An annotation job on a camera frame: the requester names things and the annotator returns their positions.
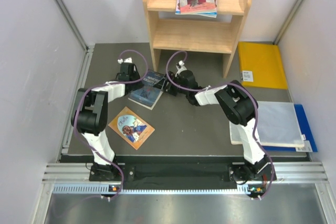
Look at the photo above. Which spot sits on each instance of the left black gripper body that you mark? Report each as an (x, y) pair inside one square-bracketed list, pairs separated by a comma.
[(136, 75)]

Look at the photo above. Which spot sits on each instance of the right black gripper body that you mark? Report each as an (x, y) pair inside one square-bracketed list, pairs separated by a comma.
[(173, 89)]

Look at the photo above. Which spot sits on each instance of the dark Nineteen Eighty-Four book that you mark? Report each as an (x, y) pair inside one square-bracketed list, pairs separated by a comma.
[(148, 95)]

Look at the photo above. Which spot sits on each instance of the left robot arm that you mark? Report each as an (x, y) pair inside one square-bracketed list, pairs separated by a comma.
[(89, 117)]

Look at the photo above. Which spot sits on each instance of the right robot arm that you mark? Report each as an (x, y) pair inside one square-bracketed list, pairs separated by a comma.
[(240, 108)]

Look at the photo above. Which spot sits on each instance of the orange Othello picture book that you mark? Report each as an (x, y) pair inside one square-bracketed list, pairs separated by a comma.
[(133, 129)]

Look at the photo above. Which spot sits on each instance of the yellow file folder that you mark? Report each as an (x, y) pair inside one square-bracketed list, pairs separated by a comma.
[(261, 66)]

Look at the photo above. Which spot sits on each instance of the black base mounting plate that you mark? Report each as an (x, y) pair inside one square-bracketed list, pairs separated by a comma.
[(180, 176)]

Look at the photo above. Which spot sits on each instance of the wooden two-tier shelf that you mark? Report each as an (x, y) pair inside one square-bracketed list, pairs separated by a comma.
[(195, 35)]

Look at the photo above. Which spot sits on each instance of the clear plastic file folder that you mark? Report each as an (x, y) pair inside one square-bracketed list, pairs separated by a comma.
[(278, 125)]

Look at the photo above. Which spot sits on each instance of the blue file folder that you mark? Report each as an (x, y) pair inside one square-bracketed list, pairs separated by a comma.
[(310, 145)]

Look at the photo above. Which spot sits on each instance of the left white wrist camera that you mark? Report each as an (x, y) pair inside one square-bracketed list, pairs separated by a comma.
[(127, 60)]

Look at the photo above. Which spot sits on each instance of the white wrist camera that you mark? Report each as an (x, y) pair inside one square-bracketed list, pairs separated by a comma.
[(180, 67), (127, 60)]

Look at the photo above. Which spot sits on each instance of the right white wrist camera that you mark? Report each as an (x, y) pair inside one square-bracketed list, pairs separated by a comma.
[(180, 67)]

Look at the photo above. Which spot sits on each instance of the aluminium front rail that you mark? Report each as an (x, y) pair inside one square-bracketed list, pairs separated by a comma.
[(72, 178)]

